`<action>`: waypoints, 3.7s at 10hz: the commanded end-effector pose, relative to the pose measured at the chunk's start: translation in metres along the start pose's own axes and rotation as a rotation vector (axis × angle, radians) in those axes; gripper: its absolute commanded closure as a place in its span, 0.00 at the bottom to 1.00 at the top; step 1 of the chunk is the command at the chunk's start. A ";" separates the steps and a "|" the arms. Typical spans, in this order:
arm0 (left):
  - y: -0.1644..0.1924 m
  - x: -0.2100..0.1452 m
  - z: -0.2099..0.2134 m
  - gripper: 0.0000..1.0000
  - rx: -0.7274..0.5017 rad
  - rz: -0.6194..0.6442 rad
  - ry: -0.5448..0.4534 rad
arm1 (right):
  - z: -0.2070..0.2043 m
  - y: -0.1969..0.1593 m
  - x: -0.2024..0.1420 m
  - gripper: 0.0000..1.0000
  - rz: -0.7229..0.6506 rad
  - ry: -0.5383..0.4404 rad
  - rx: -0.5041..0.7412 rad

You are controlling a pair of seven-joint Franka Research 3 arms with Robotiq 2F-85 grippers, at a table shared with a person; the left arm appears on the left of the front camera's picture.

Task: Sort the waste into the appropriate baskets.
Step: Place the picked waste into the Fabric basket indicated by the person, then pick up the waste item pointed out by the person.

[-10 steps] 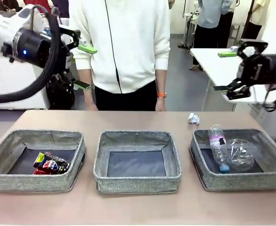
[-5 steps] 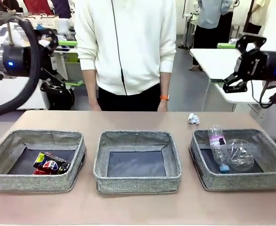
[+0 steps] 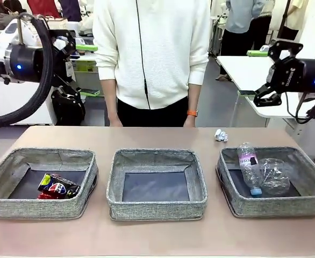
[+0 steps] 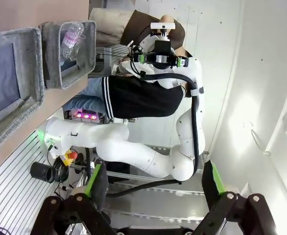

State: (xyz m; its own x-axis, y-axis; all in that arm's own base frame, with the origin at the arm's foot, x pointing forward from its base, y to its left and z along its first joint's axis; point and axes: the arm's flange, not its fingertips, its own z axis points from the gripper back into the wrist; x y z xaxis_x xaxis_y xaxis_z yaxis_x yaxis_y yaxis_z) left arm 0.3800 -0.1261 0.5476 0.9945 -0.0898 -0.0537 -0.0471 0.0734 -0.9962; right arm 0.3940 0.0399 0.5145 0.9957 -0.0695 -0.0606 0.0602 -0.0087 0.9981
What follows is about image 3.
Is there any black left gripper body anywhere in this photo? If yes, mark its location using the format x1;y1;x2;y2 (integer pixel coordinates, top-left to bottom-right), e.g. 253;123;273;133
9;44;67;84

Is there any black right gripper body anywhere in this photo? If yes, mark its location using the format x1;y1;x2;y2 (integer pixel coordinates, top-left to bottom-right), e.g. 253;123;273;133
267;57;315;95

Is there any clear bottle blue cap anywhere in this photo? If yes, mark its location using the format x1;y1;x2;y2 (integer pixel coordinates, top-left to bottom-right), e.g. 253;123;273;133
237;142;263;196

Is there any clear plastic cup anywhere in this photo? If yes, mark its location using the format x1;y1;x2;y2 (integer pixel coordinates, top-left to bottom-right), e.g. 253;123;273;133
258;158;291;196

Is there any crushed blue Pepsi can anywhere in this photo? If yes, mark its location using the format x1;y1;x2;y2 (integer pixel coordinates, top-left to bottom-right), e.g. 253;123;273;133
38;173;81;199

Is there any crushed red drink can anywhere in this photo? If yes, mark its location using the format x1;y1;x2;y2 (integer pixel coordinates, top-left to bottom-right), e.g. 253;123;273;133
37;191;65;200

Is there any person's right forearm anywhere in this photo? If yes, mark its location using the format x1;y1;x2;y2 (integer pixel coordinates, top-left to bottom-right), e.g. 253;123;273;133
100;80;120;121

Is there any person's left forearm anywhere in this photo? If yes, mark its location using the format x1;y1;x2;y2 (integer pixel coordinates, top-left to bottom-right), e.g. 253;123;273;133
186;82;203;111

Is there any person's left hand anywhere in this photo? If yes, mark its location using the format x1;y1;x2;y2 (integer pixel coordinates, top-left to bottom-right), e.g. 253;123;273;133
183;114;197;128

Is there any white shelf desk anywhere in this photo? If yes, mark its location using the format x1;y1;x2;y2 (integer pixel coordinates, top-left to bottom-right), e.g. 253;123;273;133
70;51;104;97

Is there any green package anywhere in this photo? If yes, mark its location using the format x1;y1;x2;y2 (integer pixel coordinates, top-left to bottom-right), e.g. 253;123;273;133
75;62;98;73

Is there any black backpack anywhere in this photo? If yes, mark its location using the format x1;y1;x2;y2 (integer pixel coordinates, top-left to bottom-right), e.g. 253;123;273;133
51;85;86;126

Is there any person in cream top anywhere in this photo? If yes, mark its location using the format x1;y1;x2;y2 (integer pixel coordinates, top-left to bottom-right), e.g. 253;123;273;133
270;0;310;41

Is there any white box wooden trim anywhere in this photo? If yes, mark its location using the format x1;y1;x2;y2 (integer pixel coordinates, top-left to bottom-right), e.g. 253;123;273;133
46;16;69;30

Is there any white table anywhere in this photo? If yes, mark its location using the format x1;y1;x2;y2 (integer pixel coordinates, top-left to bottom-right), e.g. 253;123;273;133
216;55;315;128

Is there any purple garment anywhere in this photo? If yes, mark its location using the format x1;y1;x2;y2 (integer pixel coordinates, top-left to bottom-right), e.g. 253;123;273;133
59;0;82;22

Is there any white desk wooden top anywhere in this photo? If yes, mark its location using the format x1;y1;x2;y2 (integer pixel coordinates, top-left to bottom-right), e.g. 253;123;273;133
0;77;55;126

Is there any person in light blue shirt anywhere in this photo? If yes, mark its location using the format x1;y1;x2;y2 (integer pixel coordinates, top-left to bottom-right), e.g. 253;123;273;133
219;0;266;82

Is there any red garment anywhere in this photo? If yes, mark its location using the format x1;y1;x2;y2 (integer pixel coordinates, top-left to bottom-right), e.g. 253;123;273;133
27;0;60;17

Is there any crumpled white paper ball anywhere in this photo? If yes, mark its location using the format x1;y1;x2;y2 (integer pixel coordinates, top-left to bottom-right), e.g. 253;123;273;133
214;128;230;142

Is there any person in cream sweater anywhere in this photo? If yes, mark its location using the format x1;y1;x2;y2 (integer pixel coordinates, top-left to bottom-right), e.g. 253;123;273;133
92;0;211;128

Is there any grey fabric basket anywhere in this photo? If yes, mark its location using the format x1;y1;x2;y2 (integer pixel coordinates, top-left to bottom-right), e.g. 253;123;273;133
216;146;315;218
105;148;209;221
0;147;99;220

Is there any thin black wire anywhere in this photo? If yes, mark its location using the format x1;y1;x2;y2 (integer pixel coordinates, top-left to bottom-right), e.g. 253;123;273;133
284;91;313;124

